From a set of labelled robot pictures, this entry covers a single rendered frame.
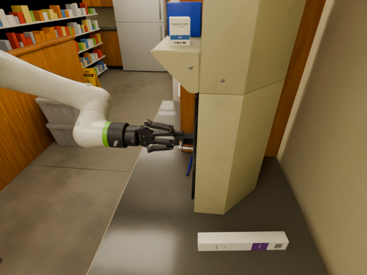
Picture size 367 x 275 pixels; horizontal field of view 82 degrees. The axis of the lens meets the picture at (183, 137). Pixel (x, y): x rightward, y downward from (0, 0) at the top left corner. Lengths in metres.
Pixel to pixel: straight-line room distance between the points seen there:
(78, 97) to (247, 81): 0.56
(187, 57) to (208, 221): 0.56
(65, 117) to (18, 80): 2.04
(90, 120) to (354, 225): 0.85
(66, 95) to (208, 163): 0.53
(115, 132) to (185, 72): 0.34
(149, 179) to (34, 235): 1.45
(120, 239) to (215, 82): 0.59
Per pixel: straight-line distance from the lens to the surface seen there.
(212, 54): 0.51
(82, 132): 0.79
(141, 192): 0.91
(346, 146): 0.77
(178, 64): 0.52
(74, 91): 0.82
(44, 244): 2.14
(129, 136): 0.74
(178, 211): 0.84
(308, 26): 0.94
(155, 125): 0.71
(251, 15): 0.51
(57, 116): 2.91
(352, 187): 0.75
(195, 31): 0.71
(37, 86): 0.83
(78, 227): 2.11
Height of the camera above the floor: 1.61
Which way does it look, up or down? 34 degrees down
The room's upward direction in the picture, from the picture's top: straight up
